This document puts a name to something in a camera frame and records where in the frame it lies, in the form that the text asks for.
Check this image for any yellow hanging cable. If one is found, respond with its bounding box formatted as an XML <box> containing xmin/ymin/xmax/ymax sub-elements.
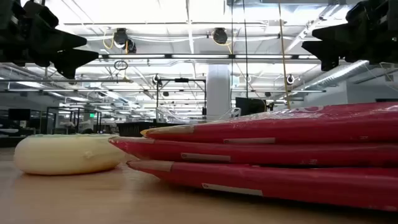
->
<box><xmin>277</xmin><ymin>0</ymin><xmax>292</xmax><ymax>110</ymax></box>

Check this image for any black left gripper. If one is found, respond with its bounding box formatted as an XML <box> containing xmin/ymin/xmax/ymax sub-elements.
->
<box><xmin>0</xmin><ymin>0</ymin><xmax>100</xmax><ymax>80</ymax></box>

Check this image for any black ceiling cable reel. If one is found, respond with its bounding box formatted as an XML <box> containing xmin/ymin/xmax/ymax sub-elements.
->
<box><xmin>212</xmin><ymin>27</ymin><xmax>229</xmax><ymax>45</ymax></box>
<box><xmin>113</xmin><ymin>27</ymin><xmax>129</xmax><ymax>48</ymax></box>

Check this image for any red popcorn bag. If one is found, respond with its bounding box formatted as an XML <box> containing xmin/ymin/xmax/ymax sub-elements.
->
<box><xmin>140</xmin><ymin>101</ymin><xmax>398</xmax><ymax>144</ymax></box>
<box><xmin>126</xmin><ymin>159</ymin><xmax>398</xmax><ymax>213</ymax></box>
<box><xmin>108</xmin><ymin>136</ymin><xmax>398</xmax><ymax>168</ymax></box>

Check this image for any black computer monitor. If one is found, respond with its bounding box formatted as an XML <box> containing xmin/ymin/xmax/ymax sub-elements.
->
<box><xmin>235</xmin><ymin>96</ymin><xmax>267</xmax><ymax>116</ymax></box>

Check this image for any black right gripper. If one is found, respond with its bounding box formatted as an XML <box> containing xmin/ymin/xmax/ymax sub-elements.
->
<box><xmin>301</xmin><ymin>0</ymin><xmax>398</xmax><ymax>72</ymax></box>

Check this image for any silver ventilation duct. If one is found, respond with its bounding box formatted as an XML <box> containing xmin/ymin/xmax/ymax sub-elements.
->
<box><xmin>298</xmin><ymin>60</ymin><xmax>370</xmax><ymax>91</ymax></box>

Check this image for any white building pillar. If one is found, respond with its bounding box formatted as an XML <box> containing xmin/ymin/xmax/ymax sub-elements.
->
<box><xmin>206</xmin><ymin>64</ymin><xmax>231</xmax><ymax>121</ymax></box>

